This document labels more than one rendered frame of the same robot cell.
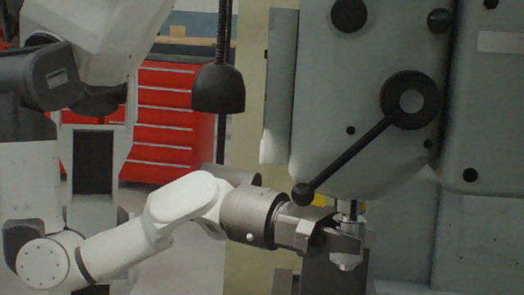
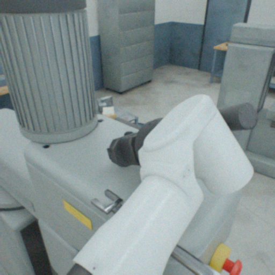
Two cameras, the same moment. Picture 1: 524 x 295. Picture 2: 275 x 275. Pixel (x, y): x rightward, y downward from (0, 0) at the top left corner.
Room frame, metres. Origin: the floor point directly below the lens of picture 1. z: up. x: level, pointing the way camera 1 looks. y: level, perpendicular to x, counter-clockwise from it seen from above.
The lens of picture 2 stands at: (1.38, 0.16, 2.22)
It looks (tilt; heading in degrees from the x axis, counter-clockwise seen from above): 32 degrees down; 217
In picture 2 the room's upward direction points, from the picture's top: straight up
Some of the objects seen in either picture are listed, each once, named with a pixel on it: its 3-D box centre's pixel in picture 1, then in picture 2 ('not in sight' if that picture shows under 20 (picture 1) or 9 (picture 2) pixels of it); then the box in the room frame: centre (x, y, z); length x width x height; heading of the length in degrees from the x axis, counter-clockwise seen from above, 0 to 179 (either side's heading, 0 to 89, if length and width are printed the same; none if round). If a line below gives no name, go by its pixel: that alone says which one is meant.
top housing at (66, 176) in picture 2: not in sight; (125, 184); (1.03, -0.14, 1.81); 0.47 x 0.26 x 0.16; 87
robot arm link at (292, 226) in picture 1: (289, 225); not in sight; (1.07, -0.05, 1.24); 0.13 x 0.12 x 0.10; 152
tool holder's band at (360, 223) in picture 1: (349, 220); not in sight; (1.03, -0.13, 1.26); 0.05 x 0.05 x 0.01
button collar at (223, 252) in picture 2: not in sight; (219, 260); (1.04, 0.10, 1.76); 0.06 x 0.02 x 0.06; 177
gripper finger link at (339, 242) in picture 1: (338, 243); not in sight; (1.00, -0.11, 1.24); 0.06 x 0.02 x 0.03; 62
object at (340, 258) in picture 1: (347, 242); not in sight; (1.03, -0.13, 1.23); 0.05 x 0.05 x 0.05
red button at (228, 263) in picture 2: not in sight; (231, 267); (1.04, 0.13, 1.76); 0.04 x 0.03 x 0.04; 177
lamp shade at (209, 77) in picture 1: (219, 86); not in sight; (1.01, 0.06, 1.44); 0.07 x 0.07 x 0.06
